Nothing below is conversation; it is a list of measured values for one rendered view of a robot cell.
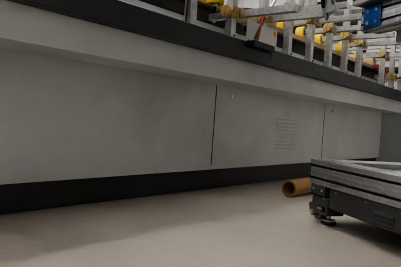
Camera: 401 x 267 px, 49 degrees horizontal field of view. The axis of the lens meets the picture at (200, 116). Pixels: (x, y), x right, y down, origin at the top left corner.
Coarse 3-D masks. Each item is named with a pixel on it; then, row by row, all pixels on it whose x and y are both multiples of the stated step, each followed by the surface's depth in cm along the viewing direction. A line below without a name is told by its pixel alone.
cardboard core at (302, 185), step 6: (288, 180) 213; (294, 180) 215; (300, 180) 219; (306, 180) 223; (282, 186) 215; (288, 186) 219; (294, 186) 211; (300, 186) 214; (306, 186) 219; (288, 192) 217; (294, 192) 211; (300, 192) 215; (306, 192) 221
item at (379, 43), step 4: (392, 40) 292; (352, 44) 309; (368, 44) 302; (372, 44) 300; (376, 44) 299; (380, 44) 297; (384, 44) 295; (388, 44) 293; (392, 44) 292; (396, 44) 291; (400, 44) 290
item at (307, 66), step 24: (24, 0) 113; (48, 0) 118; (72, 0) 124; (96, 0) 130; (120, 24) 137; (144, 24) 145; (168, 24) 154; (192, 24) 163; (216, 48) 175; (240, 48) 188; (288, 72) 228; (312, 72) 241; (336, 72) 266; (384, 96) 340
